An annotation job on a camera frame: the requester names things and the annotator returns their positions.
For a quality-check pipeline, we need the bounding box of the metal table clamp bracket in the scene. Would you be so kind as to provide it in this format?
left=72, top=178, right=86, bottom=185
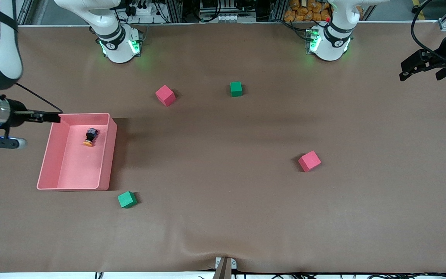
left=213, top=257, right=237, bottom=279

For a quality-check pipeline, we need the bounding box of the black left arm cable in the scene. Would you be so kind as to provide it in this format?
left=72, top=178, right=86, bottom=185
left=410, top=0, right=446, bottom=62

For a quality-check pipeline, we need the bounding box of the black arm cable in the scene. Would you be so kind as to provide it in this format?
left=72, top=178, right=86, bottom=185
left=15, top=83, right=63, bottom=114
left=410, top=0, right=446, bottom=62

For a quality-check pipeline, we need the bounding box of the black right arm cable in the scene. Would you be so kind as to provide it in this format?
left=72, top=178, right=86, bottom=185
left=15, top=83, right=63, bottom=114

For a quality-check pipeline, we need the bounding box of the orange cap push button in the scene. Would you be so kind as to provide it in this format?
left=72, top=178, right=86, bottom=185
left=82, top=127, right=100, bottom=148

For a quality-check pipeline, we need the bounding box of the white terminal block row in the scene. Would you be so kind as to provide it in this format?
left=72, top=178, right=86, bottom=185
left=207, top=14, right=257, bottom=23

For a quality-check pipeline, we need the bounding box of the white power strip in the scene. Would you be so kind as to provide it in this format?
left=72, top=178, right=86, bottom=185
left=129, top=3, right=165, bottom=18

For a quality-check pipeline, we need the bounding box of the pink foam cube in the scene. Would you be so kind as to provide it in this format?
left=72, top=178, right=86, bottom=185
left=155, top=85, right=177, bottom=107
left=298, top=151, right=322, bottom=172

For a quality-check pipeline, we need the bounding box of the pink plastic tray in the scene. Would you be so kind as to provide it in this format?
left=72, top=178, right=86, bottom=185
left=36, top=113, right=118, bottom=191

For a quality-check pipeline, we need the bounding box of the orange bagged goods pile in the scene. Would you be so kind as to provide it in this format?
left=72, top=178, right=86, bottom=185
left=284, top=0, right=332, bottom=22

